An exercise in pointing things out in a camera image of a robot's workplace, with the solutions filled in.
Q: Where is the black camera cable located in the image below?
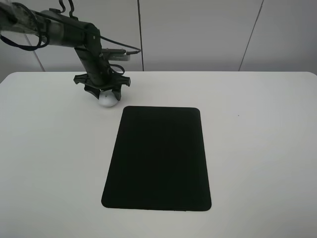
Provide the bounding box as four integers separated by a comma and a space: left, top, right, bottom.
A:
0, 0, 142, 55

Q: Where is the white wireless computer mouse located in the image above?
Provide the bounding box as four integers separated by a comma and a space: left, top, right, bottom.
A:
99, 90, 118, 107

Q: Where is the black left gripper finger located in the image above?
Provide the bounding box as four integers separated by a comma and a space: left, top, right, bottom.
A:
102, 86, 121, 101

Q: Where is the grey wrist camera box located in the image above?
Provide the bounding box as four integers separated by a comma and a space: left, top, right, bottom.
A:
102, 48, 130, 61

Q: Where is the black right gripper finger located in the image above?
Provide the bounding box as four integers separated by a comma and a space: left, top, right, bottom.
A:
84, 85, 101, 99

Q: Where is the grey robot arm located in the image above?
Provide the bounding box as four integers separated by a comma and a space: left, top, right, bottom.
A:
0, 2, 131, 101

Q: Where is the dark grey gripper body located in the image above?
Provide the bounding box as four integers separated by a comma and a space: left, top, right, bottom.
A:
74, 37, 131, 90

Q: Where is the black rectangular mouse pad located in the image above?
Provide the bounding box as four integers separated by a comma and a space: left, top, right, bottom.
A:
101, 106, 211, 212

